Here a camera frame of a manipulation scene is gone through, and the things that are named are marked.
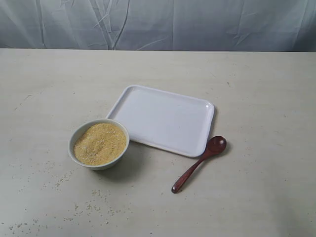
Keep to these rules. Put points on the dark brown wooden spoon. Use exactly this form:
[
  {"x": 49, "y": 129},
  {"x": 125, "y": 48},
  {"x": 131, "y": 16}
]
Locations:
[{"x": 215, "y": 146}]

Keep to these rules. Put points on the brown granular powder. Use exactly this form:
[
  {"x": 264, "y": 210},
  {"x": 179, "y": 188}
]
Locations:
[{"x": 100, "y": 144}]

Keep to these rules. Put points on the white rectangular plastic tray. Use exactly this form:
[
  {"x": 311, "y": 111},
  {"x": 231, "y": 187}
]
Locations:
[{"x": 168, "y": 121}]

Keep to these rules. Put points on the white ceramic bowl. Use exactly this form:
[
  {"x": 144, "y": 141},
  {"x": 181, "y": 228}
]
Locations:
[{"x": 81, "y": 130}]

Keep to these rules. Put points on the white wrinkled backdrop curtain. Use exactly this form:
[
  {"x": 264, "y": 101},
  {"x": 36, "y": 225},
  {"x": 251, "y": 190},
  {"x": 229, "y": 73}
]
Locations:
[{"x": 184, "y": 25}]

